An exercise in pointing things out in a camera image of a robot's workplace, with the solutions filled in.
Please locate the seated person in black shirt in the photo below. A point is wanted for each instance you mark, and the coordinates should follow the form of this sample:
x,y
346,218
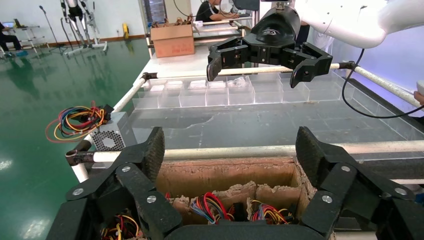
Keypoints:
x,y
207,11

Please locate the open laptop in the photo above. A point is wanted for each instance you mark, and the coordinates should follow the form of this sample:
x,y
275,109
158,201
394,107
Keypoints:
x,y
8,24

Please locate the seated person in dark clothes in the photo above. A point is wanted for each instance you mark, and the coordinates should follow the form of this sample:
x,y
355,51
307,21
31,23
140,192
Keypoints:
x,y
8,39

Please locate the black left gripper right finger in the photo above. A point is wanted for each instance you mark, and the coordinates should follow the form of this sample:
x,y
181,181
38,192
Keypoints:
x,y
344,180

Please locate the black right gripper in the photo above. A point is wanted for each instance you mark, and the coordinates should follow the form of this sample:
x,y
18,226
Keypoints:
x,y
275,33

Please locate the crumpled clear plastic bag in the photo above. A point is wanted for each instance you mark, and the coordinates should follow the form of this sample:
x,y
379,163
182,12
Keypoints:
x,y
238,82

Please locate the humanoid robot on white stand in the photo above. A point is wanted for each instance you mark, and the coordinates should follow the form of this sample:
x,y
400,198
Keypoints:
x,y
79,23

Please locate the brown cardboard shipping box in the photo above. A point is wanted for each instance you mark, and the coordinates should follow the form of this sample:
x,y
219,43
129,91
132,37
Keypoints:
x,y
172,41

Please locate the yellow floor sign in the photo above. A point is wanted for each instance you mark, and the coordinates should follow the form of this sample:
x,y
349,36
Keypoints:
x,y
126,30

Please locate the white pipe workbench frame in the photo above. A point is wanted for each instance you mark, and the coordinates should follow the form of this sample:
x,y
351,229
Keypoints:
x,y
218,29

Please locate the divided brown cardboard box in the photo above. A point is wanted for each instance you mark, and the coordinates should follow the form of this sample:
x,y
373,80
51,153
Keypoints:
x,y
225,172

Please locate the bare person hand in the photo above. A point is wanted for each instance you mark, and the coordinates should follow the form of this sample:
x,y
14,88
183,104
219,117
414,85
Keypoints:
x,y
420,99

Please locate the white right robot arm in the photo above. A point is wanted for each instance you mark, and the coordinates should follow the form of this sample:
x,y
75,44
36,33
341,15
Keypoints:
x,y
348,23

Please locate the white pipe table rail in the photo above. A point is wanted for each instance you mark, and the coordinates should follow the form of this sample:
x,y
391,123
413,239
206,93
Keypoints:
x,y
232,152
130,94
251,70
384,84

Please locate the white shelf cart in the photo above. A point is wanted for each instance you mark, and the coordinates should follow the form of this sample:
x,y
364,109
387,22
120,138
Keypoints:
x,y
30,33

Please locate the black microphone stand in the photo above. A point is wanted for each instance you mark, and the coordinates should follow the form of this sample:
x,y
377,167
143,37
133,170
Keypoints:
x,y
49,26

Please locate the dark pipe corner joint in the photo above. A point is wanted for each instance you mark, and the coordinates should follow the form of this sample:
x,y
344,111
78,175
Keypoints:
x,y
78,155

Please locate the dark computer monitor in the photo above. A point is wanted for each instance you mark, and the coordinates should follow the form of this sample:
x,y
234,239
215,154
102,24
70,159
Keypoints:
x,y
246,4

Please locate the white handheld controller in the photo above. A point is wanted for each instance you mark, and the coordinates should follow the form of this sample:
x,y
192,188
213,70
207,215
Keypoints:
x,y
420,86

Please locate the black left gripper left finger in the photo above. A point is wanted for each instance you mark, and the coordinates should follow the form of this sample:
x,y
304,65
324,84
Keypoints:
x,y
132,180

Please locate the white pipe table leg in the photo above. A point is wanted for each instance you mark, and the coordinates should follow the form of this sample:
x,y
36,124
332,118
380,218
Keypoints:
x,y
80,172

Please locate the clear acrylic compartment tray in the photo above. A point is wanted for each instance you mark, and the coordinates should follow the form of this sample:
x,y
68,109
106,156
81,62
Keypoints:
x,y
238,96

